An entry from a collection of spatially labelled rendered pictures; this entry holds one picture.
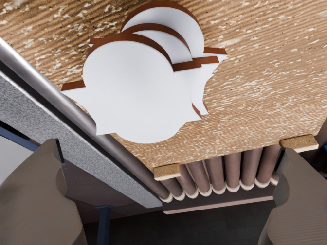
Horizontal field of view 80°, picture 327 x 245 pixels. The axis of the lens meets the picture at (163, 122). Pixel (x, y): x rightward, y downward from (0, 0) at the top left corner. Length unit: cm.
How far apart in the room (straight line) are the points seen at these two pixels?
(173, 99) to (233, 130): 20
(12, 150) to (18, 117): 18
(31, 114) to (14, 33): 16
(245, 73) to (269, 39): 5
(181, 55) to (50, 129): 28
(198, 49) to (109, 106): 9
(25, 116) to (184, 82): 27
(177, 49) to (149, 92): 4
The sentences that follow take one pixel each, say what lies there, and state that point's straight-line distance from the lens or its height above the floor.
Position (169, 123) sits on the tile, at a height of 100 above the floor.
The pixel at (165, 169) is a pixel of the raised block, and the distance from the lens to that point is 45.
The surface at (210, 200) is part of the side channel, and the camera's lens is 81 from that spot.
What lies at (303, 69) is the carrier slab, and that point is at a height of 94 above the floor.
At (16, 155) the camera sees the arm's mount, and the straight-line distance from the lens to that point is 55.
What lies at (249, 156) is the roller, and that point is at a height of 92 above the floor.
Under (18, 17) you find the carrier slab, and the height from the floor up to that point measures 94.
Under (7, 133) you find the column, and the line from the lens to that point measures 55.
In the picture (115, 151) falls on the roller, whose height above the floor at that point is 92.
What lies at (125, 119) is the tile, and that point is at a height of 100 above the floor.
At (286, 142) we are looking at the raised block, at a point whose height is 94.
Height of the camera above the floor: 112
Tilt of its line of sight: 36 degrees down
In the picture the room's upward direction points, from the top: 175 degrees clockwise
